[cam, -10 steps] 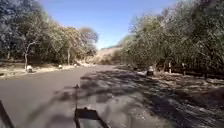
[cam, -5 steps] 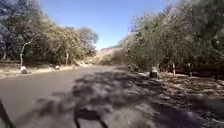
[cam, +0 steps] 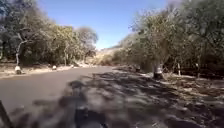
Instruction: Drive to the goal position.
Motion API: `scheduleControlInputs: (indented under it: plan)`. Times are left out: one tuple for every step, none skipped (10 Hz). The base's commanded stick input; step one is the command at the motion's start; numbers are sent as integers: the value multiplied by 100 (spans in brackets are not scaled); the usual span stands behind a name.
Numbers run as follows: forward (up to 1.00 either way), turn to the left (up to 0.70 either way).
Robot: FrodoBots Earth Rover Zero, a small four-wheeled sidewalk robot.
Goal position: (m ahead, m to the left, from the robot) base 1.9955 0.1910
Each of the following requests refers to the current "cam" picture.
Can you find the leaf-strewn dirt verge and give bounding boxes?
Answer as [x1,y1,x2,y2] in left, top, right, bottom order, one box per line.
[113,66,224,128]

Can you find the row of olive-green trees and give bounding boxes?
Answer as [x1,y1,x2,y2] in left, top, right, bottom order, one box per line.
[111,0,224,80]

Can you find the pale dirt verge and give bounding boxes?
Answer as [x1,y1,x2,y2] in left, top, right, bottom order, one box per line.
[0,61,98,80]

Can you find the row of dry trees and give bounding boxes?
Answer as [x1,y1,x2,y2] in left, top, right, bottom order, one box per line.
[0,0,100,68]

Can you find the grey asphalt road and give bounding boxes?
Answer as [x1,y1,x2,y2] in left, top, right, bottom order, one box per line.
[0,65,188,128]

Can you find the pale brown hill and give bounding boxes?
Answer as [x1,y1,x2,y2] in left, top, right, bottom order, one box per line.
[94,46,123,66]

